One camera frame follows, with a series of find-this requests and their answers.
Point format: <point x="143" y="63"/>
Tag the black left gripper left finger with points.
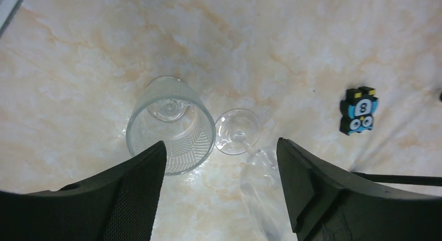
<point x="119" y="203"/>

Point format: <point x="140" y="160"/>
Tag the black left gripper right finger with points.
<point x="326" y="202"/>

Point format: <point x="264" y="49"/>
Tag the clear wine glass back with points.
<point x="237" y="131"/>

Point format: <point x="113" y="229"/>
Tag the small blue black toy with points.
<point x="357" y="110"/>

